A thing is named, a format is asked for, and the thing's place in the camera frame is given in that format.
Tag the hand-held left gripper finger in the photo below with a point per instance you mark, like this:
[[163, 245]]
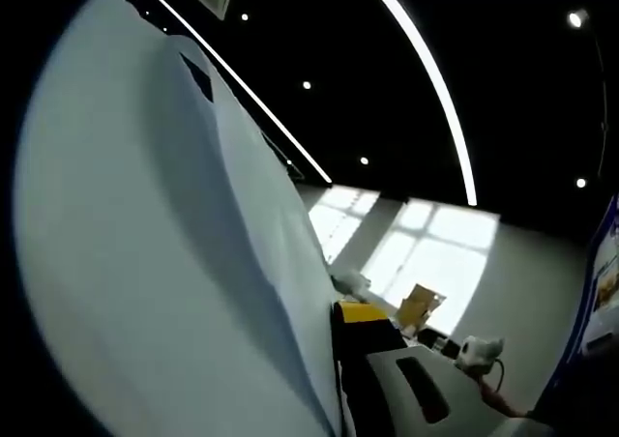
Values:
[[367, 384]]

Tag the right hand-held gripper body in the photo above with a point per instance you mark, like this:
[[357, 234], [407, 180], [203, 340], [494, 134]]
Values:
[[479, 355]]

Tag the white printing paper bundle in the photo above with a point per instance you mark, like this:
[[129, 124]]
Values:
[[145, 214]]

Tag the person's right hand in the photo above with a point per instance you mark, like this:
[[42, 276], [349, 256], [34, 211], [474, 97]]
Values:
[[489, 388]]

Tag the black bag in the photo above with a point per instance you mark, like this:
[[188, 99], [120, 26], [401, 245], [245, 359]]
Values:
[[430, 340]]

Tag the brown cardboard box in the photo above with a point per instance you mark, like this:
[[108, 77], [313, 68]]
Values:
[[418, 306]]

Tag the large window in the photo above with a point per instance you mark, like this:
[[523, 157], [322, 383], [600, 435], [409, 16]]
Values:
[[425, 258]]

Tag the narrow window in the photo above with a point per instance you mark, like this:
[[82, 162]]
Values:
[[338, 219]]

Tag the straight ceiling light strip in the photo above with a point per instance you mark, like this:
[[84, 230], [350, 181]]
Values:
[[450, 110]]

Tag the curved ceiling light strip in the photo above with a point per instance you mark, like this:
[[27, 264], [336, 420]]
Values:
[[290, 138]]

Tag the round ceiling spotlights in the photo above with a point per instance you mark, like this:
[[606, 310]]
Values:
[[306, 85]]

